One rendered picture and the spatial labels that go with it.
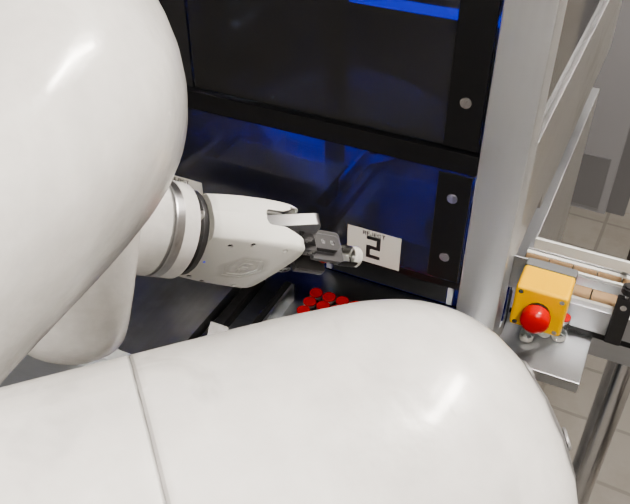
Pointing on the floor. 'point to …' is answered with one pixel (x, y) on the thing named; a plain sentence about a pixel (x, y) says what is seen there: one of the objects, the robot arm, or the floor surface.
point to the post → (508, 152)
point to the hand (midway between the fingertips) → (315, 252)
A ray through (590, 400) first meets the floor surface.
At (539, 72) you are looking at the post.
